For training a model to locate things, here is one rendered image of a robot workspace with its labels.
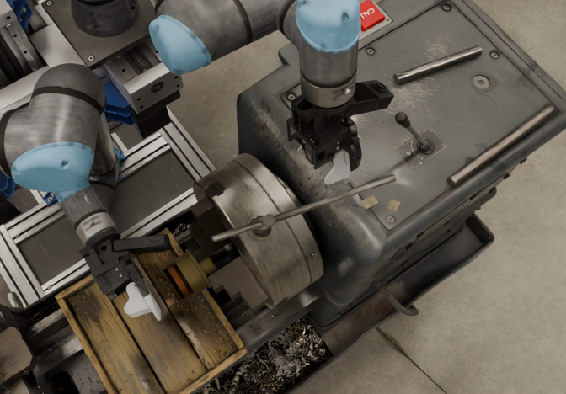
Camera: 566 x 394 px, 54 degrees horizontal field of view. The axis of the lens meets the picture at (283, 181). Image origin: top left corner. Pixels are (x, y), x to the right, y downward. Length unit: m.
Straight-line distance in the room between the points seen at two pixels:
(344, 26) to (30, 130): 0.54
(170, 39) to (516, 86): 0.80
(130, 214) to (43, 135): 1.26
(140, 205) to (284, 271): 1.20
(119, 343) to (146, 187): 0.96
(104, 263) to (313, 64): 0.68
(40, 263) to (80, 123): 1.29
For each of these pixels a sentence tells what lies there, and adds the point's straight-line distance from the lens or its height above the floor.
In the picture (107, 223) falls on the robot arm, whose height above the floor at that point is 1.10.
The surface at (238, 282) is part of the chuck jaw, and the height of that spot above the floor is 1.10.
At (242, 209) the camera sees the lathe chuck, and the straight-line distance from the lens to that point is 1.04.
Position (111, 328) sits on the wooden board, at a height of 0.89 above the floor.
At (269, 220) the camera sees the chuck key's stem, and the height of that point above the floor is 1.31.
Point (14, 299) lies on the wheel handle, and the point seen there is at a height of 0.71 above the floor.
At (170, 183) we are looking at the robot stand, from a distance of 2.20.
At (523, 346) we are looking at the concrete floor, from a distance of 2.47.
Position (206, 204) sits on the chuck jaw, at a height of 1.20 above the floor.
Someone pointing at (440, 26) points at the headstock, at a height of 1.25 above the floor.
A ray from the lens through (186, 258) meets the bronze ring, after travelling 1.14.
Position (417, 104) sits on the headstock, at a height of 1.25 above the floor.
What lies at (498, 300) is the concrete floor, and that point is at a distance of 2.46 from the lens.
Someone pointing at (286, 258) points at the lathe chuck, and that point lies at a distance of 1.06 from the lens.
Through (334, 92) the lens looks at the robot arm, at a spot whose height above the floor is 1.60.
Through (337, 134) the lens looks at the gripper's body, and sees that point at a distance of 0.81.
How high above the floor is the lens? 2.21
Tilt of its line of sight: 66 degrees down
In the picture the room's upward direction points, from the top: 7 degrees clockwise
